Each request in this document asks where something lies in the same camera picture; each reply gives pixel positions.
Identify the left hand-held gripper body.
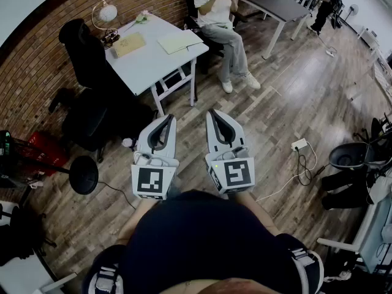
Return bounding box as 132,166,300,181
130,150,180,201

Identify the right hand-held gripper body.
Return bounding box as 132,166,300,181
204,145,256,195

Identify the pale notebook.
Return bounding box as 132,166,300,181
156,29,205,56

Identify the person's right forearm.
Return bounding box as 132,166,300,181
235,190,282,237

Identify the person's left forearm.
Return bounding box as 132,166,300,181
117,198,160,246

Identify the black office chair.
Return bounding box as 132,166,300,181
180,0,249,75
48,18,159,164

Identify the black round-base stand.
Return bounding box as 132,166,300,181
0,154,100,195

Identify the white folding table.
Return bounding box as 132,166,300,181
104,12,210,116

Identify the person's dark clothed torso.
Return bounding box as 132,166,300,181
81,189,325,294

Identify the red plastic basket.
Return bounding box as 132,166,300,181
26,130,69,178

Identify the small black desk ornament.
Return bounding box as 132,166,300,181
103,29,121,48

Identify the black swivel chair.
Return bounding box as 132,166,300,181
320,111,392,211

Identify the green and pink flower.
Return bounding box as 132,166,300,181
123,10,153,33

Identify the white globe desk lamp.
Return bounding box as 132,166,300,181
91,0,119,32

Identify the dark top white-legged table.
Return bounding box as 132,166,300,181
235,0,312,61

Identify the white desk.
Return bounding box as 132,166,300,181
316,176,392,276

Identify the row of white tables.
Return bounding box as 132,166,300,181
357,25,392,99

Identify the white standing fan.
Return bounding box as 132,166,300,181
341,4,360,23

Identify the black floor cable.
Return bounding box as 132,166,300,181
97,180,137,210

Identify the black power cable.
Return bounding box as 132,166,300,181
296,150,331,187

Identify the white power cable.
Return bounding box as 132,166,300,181
255,140,319,202

